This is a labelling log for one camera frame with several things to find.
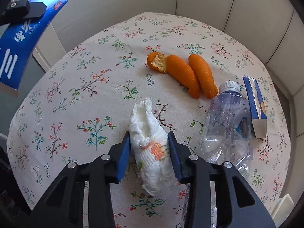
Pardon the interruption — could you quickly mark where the white plastic trash bin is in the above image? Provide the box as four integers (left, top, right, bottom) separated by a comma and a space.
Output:
271, 194, 294, 227

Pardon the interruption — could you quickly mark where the blue white milk carton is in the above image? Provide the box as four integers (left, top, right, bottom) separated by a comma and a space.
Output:
243, 76, 267, 139

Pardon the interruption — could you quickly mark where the floral tablecloth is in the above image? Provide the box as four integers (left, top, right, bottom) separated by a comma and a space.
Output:
6, 11, 292, 228

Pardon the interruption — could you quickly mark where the crushed clear plastic bottle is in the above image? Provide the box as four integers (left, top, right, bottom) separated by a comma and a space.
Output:
195, 81, 253, 178

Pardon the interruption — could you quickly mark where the long orange peel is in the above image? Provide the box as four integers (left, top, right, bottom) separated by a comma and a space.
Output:
146, 51, 200, 99

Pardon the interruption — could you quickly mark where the blue cardboard box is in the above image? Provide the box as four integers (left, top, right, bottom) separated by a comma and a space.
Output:
1, 0, 67, 97

